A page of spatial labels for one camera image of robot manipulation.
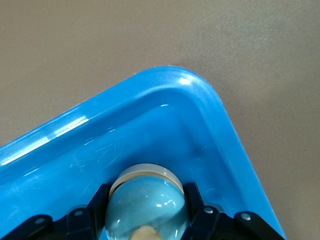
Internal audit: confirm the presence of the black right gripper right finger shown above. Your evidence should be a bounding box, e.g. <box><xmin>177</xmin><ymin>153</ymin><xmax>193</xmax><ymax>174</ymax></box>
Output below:
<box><xmin>183</xmin><ymin>182</ymin><xmax>283</xmax><ymax>240</ymax></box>

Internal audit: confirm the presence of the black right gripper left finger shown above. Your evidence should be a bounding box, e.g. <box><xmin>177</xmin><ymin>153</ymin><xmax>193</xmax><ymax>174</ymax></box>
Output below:
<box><xmin>0</xmin><ymin>183</ymin><xmax>111</xmax><ymax>240</ymax></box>

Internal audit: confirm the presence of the blue service bell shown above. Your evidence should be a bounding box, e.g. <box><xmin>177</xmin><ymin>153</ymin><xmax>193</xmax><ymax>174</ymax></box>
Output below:
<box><xmin>104</xmin><ymin>162</ymin><xmax>190</xmax><ymax>240</ymax></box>

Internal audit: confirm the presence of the blue plastic tray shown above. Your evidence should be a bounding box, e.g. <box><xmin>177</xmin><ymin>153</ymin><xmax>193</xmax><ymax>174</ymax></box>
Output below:
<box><xmin>0</xmin><ymin>65</ymin><xmax>288</xmax><ymax>240</ymax></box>

